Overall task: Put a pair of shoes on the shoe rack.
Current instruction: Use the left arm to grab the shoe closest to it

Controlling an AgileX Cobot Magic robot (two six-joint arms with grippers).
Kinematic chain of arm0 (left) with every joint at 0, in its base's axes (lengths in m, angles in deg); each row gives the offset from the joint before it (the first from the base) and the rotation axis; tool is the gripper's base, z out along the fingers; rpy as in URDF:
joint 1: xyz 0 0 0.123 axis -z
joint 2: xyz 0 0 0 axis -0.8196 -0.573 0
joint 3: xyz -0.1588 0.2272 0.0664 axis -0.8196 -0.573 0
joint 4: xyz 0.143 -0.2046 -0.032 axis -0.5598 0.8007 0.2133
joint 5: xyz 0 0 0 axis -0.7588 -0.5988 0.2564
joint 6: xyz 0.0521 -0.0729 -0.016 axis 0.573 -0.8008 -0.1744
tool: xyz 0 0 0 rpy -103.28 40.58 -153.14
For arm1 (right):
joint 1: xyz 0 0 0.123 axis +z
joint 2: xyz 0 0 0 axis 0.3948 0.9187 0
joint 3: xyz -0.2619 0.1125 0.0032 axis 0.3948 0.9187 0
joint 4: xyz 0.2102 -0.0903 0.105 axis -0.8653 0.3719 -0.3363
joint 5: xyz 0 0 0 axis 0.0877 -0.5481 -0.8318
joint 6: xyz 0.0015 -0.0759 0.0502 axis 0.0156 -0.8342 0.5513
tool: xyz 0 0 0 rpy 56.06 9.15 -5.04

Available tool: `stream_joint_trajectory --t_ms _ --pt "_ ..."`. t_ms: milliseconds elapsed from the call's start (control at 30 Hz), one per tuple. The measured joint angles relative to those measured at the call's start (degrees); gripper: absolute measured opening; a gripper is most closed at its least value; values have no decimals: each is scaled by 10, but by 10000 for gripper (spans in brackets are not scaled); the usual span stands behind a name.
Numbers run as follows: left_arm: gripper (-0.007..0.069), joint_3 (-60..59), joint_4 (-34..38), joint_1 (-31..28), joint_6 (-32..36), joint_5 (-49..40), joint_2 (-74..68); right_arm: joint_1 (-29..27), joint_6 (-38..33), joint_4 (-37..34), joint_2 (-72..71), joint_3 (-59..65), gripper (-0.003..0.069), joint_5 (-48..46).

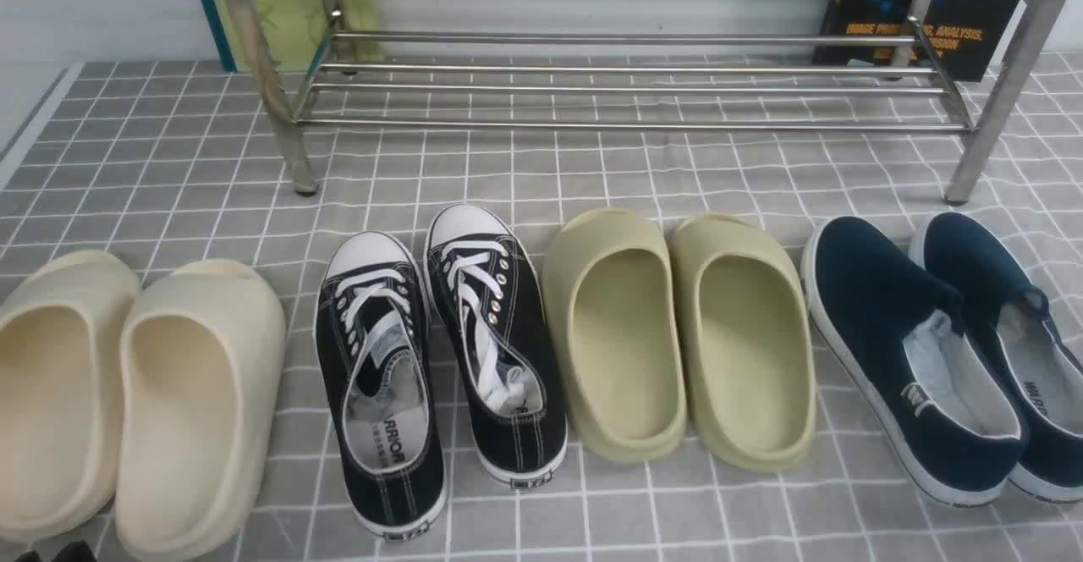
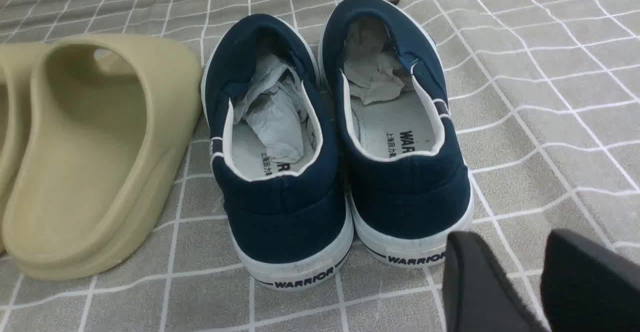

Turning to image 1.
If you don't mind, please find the black canvas sneaker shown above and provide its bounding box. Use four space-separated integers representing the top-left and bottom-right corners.
313 231 448 540
423 202 567 489

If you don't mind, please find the steel shoe rack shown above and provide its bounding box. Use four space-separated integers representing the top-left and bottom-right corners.
224 0 1067 206

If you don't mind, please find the navy slip-on shoe left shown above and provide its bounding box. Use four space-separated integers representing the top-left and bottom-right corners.
800 215 1028 508

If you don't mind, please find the navy slip-on shoe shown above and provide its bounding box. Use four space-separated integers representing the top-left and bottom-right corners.
800 215 1028 508
909 212 1082 504

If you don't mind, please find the navy slip-on shoe right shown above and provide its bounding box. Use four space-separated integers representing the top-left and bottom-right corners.
909 212 1082 504

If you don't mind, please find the olive slipper left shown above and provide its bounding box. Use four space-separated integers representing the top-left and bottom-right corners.
542 208 688 463

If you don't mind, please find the olive slipper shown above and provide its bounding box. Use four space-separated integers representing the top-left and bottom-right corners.
542 208 688 463
668 212 817 472

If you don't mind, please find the olive slipper right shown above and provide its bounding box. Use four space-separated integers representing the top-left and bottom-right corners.
668 212 817 472

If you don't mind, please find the grey checked tablecloth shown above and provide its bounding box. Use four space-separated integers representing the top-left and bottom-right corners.
3 61 1080 561

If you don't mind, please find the blue and yellow book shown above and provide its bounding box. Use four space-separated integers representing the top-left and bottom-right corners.
200 0 378 71

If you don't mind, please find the cream slipper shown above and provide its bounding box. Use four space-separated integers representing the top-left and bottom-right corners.
113 260 287 561
1 250 142 543

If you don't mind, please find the cream slipper far left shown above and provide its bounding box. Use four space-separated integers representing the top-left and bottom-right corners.
1 250 142 543

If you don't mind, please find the black image processing book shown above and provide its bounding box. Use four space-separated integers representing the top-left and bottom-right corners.
812 0 1019 81

